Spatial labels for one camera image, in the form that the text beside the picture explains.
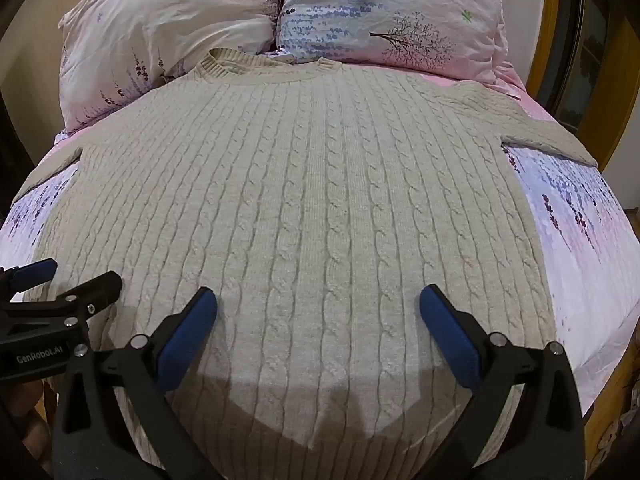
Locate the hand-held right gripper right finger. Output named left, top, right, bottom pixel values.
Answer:
left=419, top=284, right=586, bottom=480

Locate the beige cable-knit sweater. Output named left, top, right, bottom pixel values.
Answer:
left=20, top=47, right=598, bottom=480

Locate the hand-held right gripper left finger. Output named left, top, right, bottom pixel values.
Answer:
left=52, top=286, right=223, bottom=480

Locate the light blue floral pillow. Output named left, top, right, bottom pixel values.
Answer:
left=277, top=0, right=506, bottom=83

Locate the wooden bed frame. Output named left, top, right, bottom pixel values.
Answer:
left=582, top=355, right=640, bottom=480

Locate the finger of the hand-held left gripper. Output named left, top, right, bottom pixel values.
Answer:
left=0, top=271, right=123, bottom=333
left=0, top=258, right=58, bottom=295

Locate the pale pink floral pillow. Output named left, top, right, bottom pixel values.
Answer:
left=57, top=0, right=286, bottom=133

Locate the yellow wooden shelf unit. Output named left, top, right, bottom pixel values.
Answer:
left=527, top=0, right=640, bottom=173

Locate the pink floral bed sheet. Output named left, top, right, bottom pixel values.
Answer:
left=0, top=52, right=640, bottom=431

